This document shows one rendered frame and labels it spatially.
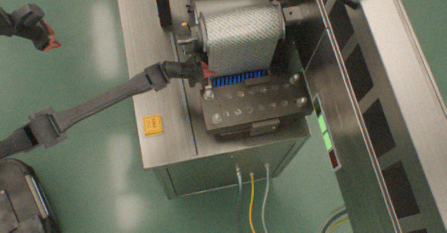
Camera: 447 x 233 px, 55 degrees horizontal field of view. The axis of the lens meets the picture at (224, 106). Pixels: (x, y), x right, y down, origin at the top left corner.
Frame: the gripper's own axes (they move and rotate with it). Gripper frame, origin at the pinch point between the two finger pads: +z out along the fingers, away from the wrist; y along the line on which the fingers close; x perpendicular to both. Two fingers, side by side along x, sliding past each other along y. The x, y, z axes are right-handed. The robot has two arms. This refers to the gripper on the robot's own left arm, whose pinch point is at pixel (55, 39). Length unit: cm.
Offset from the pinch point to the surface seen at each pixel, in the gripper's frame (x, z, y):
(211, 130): -28, 17, -60
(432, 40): -136, 193, -54
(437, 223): -73, -27, -116
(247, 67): -50, 25, -47
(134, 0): -24.8, 29.4, 10.5
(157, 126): -10, 19, -46
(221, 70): -43, 19, -44
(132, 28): -18.6, 26.1, -1.6
